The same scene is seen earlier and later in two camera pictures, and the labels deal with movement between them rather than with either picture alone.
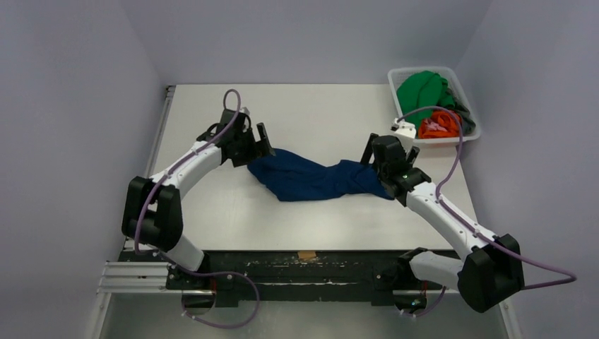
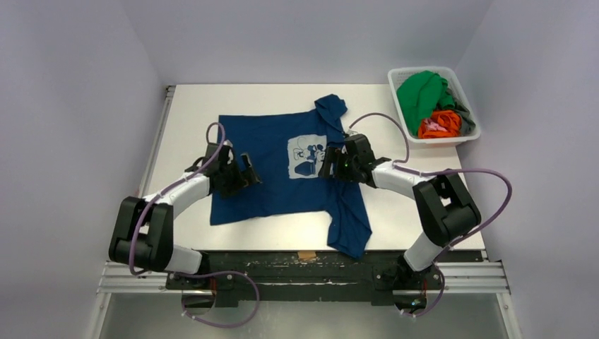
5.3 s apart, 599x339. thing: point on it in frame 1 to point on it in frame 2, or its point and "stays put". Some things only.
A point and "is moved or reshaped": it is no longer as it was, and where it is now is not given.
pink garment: (435, 126) stays put
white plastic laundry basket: (397, 75) stays put
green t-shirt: (424, 88) stays put
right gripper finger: (413, 154) to (352, 173)
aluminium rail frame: (134, 277) stays put
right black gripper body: (388, 155) to (337, 162)
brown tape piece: (306, 255) stays put
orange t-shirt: (445, 119) stays put
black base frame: (287, 277) stays put
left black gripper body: (250, 145) to (238, 173)
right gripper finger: (366, 157) to (324, 172)
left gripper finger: (264, 145) to (249, 177)
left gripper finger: (241, 156) to (229, 186)
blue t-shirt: (292, 175) is moved or reshaped
